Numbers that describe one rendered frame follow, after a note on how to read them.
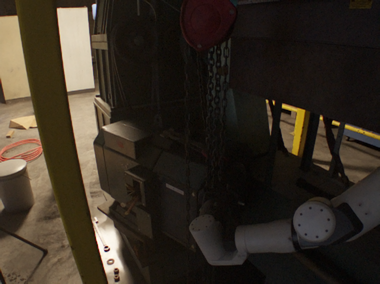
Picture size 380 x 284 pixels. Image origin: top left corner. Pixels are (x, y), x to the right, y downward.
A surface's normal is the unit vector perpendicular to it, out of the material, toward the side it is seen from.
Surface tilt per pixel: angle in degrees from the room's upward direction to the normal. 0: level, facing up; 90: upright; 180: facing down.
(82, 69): 90
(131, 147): 90
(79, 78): 90
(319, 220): 64
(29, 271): 0
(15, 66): 90
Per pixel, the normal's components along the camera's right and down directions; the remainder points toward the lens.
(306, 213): -0.53, -0.12
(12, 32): 0.51, 0.33
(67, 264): 0.00, -0.92
